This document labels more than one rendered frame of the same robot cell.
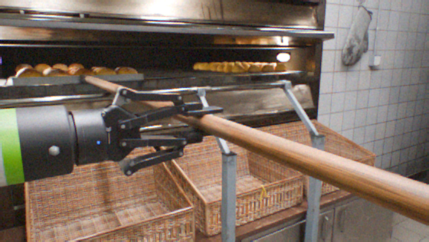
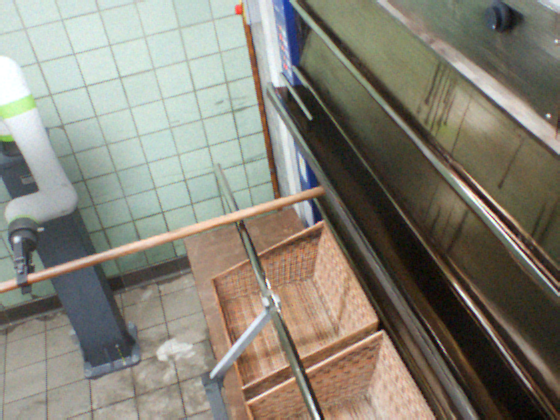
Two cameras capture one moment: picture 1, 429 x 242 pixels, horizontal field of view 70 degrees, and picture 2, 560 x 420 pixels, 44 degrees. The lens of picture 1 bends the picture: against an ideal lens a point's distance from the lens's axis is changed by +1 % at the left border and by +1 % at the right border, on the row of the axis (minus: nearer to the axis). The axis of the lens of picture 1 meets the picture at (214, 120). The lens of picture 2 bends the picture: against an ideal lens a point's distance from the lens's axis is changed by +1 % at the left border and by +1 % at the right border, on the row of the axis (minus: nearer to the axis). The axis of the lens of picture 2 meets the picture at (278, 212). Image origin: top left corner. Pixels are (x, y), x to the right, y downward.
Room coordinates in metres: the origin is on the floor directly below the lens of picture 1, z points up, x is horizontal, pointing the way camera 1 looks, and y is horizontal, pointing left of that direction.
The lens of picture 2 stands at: (1.81, -1.16, 2.49)
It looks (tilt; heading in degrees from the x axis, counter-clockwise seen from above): 38 degrees down; 112
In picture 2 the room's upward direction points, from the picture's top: 10 degrees counter-clockwise
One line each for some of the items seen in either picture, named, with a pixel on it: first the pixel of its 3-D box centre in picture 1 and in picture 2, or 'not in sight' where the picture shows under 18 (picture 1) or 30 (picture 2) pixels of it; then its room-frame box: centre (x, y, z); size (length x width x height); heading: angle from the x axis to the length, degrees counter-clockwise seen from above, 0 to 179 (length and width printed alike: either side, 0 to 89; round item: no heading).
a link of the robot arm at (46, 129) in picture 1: (47, 141); (24, 233); (0.39, 0.22, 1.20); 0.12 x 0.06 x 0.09; 33
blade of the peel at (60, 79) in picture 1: (77, 76); not in sight; (1.56, 0.68, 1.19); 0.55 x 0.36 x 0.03; 122
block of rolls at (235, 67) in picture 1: (237, 66); not in sight; (2.35, -0.18, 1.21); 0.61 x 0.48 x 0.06; 32
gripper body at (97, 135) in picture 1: (106, 134); (23, 248); (0.42, 0.15, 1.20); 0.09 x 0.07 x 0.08; 123
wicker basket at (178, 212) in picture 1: (107, 202); (289, 312); (1.14, 0.43, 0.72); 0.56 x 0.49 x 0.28; 121
